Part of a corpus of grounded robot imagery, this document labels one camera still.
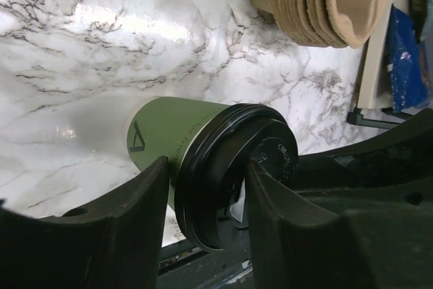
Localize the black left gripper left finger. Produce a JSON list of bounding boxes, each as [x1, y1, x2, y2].
[[1, 157, 169, 288]]

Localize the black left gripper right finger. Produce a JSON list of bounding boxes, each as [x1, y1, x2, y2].
[[246, 162, 432, 288]]

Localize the green paper cup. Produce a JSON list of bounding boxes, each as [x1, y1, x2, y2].
[[126, 97, 229, 208]]

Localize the black plastic cup lid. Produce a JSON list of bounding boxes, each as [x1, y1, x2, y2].
[[174, 104, 298, 252]]

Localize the blue snack bag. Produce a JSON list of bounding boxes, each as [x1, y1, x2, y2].
[[386, 6, 430, 112]]

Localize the beige shelf rack black frame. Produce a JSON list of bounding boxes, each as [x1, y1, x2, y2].
[[347, 0, 427, 129]]

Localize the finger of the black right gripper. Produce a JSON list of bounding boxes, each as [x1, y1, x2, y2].
[[294, 108, 432, 191]]

